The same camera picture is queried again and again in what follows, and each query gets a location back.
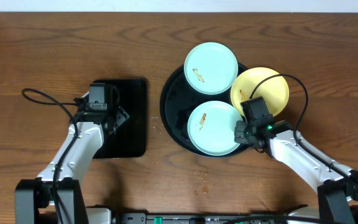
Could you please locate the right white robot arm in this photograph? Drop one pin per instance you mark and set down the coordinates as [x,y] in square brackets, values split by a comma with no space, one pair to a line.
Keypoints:
[335,184]

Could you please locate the yellow plate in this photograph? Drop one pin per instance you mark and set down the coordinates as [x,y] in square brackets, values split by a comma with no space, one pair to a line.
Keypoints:
[275,91]

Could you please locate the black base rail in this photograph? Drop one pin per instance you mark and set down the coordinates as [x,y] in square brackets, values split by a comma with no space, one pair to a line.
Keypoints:
[166,218]

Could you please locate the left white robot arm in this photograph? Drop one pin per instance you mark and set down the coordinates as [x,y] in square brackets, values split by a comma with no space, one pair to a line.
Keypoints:
[59,183]

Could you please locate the light blue plate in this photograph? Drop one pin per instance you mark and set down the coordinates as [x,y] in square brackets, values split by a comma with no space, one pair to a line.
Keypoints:
[211,128]
[211,68]

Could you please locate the black rectangular tray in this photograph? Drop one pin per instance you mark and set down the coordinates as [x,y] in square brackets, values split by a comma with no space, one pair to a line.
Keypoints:
[130,139]

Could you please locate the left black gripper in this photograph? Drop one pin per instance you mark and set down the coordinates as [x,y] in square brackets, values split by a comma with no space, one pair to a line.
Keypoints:
[120,115]

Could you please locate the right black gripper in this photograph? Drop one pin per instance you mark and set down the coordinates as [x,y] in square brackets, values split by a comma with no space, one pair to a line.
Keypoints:
[240,126]

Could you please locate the black round tray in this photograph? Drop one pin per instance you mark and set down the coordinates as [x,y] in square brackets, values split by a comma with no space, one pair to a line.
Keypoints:
[178,99]

